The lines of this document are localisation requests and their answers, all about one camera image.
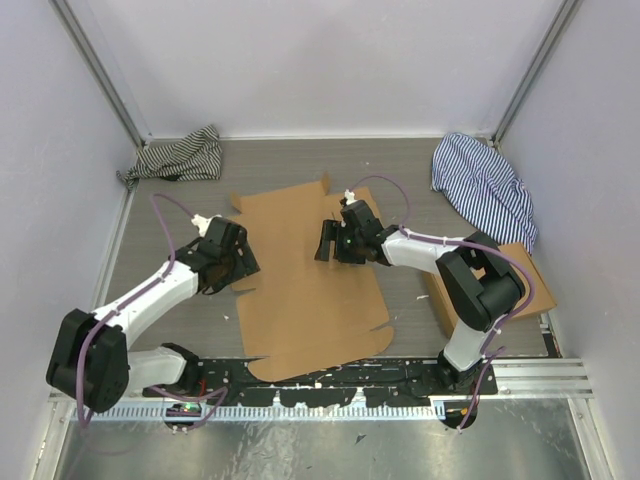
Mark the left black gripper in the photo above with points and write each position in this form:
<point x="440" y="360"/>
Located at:
<point x="247" y="264"/>

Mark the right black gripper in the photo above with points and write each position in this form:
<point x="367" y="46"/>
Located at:
<point x="332" y="232"/>

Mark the brown cardboard box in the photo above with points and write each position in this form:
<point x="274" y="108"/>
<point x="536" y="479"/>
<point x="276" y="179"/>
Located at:
<point x="298" y="315"/>
<point x="542" y="301"/>

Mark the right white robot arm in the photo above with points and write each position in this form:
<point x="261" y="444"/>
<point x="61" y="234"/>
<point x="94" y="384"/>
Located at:
<point x="480" y="281"/>

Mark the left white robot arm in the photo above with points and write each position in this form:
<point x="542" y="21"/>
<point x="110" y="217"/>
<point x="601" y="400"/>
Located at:
<point x="92" y="360"/>

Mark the folded brown cardboard box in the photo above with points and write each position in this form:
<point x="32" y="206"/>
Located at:
<point x="542" y="301"/>

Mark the black white striped cloth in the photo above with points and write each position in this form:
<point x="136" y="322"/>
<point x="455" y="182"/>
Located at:
<point x="196" y="157"/>

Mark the blue white striped cloth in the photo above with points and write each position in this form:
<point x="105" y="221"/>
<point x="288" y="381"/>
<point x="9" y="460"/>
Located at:
<point x="484" y="189"/>

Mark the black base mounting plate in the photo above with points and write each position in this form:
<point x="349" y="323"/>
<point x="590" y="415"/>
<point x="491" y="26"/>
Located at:
<point x="385" y="381"/>

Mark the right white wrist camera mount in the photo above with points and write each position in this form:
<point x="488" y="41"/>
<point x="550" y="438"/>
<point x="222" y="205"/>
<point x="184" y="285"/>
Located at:
<point x="348" y="198"/>

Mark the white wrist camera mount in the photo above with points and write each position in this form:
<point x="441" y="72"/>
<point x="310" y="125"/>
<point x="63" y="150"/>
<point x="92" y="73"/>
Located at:
<point x="348" y="198"/>
<point x="202" y="223"/>

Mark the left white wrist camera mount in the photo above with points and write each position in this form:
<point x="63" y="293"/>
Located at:
<point x="202" y="223"/>

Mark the white slotted cable duct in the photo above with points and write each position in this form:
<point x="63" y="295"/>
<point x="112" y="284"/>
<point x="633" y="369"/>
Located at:
<point x="190" y="412"/>

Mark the aluminium front rail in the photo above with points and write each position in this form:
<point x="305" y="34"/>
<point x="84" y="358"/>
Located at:
<point x="524" y="377"/>

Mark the left aluminium corner post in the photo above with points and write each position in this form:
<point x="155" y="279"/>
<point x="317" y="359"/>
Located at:
<point x="84" y="29"/>

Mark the aluminium corner post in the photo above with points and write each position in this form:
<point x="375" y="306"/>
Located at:
<point x="84" y="29"/>
<point x="543" y="54"/>

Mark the right aluminium corner post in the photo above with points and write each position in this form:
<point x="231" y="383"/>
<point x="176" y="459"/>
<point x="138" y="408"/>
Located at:
<point x="543" y="54"/>

